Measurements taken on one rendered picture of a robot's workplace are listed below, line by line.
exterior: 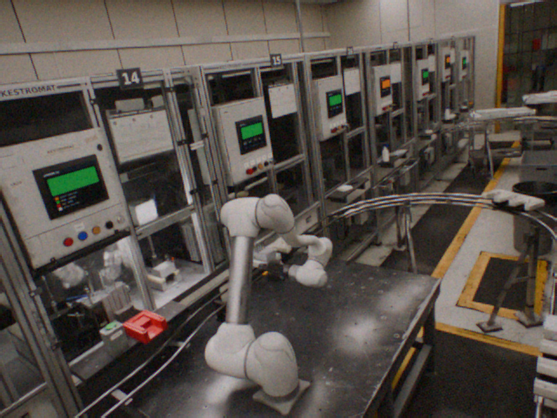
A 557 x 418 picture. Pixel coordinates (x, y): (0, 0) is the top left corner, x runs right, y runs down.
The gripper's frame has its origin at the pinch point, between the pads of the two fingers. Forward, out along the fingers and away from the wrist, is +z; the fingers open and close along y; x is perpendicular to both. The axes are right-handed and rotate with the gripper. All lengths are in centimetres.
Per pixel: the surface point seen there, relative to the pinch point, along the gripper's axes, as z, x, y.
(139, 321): 13, 75, 7
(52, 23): 378, -111, 201
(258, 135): 17, -34, 71
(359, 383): -77, 38, -20
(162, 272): 32, 46, 14
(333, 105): 17, -132, 74
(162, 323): 2, 71, 7
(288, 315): -23.2, 12.4, -19.7
